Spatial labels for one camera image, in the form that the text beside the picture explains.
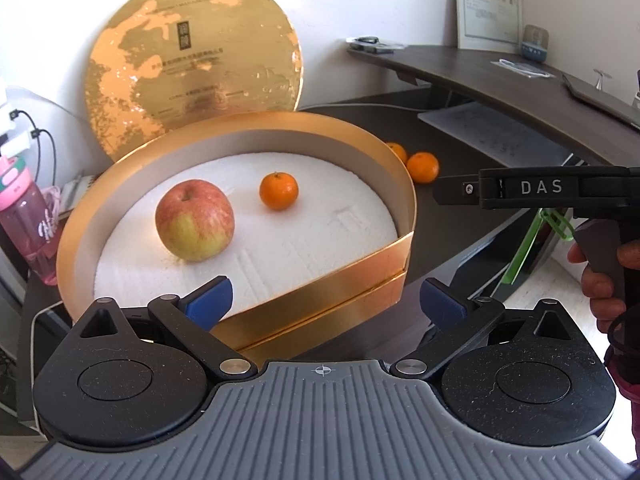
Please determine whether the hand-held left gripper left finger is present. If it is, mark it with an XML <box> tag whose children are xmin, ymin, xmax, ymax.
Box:
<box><xmin>71</xmin><ymin>276</ymin><xmax>259</xmax><ymax>382</ymax></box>

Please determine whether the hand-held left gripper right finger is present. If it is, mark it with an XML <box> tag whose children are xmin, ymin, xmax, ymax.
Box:
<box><xmin>389</xmin><ymin>277</ymin><xmax>583</xmax><ymax>380</ymax></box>

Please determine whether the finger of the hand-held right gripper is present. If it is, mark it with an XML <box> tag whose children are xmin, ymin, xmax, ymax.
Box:
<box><xmin>433</xmin><ymin>174</ymin><xmax>481</xmax><ymax>206</ymax></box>

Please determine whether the gold round gift box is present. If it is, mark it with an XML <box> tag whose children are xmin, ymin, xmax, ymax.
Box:
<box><xmin>56</xmin><ymin>111</ymin><xmax>417</xmax><ymax>352</ymax></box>

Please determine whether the gold round box lid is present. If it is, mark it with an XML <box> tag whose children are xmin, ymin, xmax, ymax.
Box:
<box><xmin>84</xmin><ymin>0</ymin><xmax>304</xmax><ymax>163</ymax></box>

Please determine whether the person's right forearm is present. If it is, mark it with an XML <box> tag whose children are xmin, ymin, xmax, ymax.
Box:
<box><xmin>602</xmin><ymin>332</ymin><xmax>640</xmax><ymax>463</ymax></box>

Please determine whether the person's right hand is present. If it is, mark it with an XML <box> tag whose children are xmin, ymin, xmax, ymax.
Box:
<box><xmin>567</xmin><ymin>239</ymin><xmax>640</xmax><ymax>335</ymax></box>

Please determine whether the grey flat tray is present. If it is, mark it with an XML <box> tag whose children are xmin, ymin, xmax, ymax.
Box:
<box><xmin>417</xmin><ymin>104</ymin><xmax>587</xmax><ymax>167</ymax></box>

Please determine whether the red yellow apple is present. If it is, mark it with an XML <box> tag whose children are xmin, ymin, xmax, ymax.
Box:
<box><xmin>155</xmin><ymin>179</ymin><xmax>236</xmax><ymax>262</ymax></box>

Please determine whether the dark laptop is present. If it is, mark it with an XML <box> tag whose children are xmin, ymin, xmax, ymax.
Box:
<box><xmin>561</xmin><ymin>72</ymin><xmax>640</xmax><ymax>130</ymax></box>

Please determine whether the white foam box liner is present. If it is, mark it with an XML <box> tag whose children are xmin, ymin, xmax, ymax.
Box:
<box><xmin>94</xmin><ymin>152</ymin><xmax>399</xmax><ymax>322</ymax></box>

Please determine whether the small desk calendar card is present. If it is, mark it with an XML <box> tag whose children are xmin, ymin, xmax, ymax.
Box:
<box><xmin>520</xmin><ymin>24</ymin><xmax>551</xmax><ymax>64</ymax></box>

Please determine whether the small clutter on glass dish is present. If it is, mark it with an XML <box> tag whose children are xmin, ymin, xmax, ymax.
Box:
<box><xmin>345</xmin><ymin>35</ymin><xmax>409</xmax><ymax>55</ymax></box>

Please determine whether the spiral notebook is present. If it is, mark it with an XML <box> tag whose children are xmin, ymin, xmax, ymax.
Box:
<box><xmin>56</xmin><ymin>174</ymin><xmax>97</xmax><ymax>222</ymax></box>

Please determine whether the framed certificate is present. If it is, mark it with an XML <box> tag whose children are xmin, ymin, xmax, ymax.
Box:
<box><xmin>452</xmin><ymin>0</ymin><xmax>523</xmax><ymax>53</ymax></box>

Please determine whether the pink water bottle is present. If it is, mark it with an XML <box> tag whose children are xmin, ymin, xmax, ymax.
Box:
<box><xmin>0</xmin><ymin>156</ymin><xmax>63</xmax><ymax>286</ymax></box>

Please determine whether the green plastic bracket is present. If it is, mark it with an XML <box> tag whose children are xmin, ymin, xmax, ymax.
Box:
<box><xmin>499</xmin><ymin>207</ymin><xmax>574</xmax><ymax>287</ymax></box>

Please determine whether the black charging cable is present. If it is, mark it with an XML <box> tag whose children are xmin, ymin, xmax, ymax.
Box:
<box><xmin>31</xmin><ymin>129</ymin><xmax>59</xmax><ymax>196</ymax></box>
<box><xmin>14</xmin><ymin>109</ymin><xmax>42</xmax><ymax>136</ymax></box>

